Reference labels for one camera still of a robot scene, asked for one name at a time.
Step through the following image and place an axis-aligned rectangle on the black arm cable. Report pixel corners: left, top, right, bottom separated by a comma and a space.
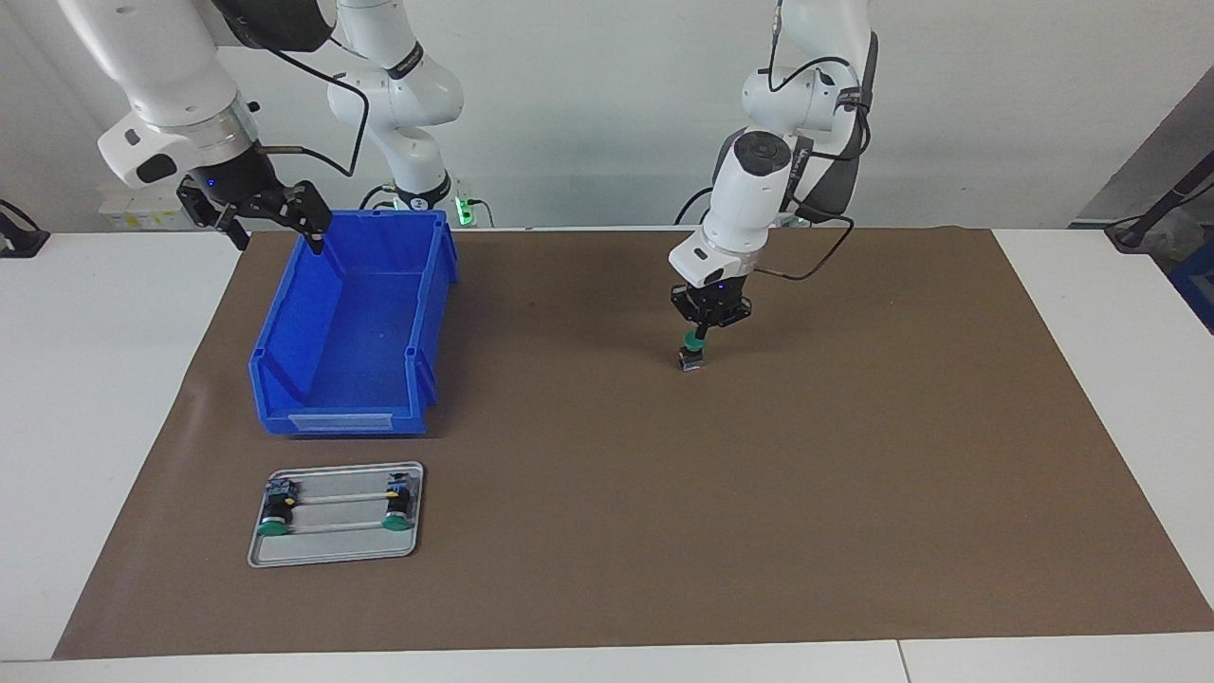
673, 0, 878, 284
237, 38, 371, 181

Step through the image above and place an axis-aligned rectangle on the black clamp mount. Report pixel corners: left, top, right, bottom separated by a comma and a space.
0, 199, 50, 259

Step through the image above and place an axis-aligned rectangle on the blue crate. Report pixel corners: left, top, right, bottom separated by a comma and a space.
1171, 242, 1214, 335

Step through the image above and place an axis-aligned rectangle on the brown table mat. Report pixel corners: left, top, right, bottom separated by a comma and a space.
52, 226, 1214, 660

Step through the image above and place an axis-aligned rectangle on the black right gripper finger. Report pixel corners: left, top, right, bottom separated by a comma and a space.
256, 182, 333, 257
178, 185, 252, 252

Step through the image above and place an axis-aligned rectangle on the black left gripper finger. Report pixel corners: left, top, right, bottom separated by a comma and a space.
704, 299, 753, 348
671, 299, 708, 348

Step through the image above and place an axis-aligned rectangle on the blue plastic storage bin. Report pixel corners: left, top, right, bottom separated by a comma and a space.
248, 209, 461, 439

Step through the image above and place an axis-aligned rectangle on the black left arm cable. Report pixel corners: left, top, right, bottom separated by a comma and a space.
673, 0, 878, 284

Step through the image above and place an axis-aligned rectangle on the black stand base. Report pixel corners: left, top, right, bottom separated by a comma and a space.
1105, 152, 1214, 253

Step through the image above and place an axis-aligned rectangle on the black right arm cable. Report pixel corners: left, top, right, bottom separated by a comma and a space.
237, 38, 371, 181

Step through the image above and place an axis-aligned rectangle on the silver metal tray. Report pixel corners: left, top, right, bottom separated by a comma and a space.
248, 461, 425, 568

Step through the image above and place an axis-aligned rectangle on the white power strip box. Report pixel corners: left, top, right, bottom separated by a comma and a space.
99, 183, 206, 231

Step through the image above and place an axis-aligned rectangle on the black base cable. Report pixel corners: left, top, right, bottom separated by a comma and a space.
674, 185, 724, 227

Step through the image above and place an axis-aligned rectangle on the green lit base connector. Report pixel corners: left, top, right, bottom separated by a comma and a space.
453, 175, 494, 229

